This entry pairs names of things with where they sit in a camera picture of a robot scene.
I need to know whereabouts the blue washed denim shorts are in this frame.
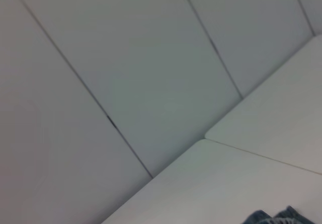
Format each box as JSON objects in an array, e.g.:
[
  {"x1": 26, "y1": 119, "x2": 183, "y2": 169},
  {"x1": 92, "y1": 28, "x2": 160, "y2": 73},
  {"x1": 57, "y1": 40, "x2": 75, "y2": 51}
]
[{"x1": 242, "y1": 205, "x2": 313, "y2": 224}]

